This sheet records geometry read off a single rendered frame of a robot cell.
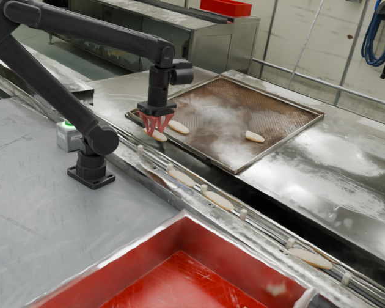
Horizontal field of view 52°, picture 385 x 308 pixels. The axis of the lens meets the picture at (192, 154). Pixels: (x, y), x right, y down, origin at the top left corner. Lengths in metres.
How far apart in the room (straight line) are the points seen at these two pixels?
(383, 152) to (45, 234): 1.00
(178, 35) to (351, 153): 2.92
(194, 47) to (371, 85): 2.02
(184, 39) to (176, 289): 3.30
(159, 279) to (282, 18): 4.61
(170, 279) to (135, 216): 0.23
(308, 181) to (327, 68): 3.85
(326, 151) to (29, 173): 0.89
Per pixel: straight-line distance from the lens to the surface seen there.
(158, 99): 1.12
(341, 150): 1.31
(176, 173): 1.13
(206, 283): 0.86
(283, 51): 5.22
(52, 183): 1.15
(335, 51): 4.89
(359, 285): 0.95
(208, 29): 3.99
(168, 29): 4.10
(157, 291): 0.83
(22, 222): 1.01
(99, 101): 1.73
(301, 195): 1.09
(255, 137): 1.28
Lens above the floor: 1.43
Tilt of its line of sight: 27 degrees down
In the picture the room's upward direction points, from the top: 8 degrees clockwise
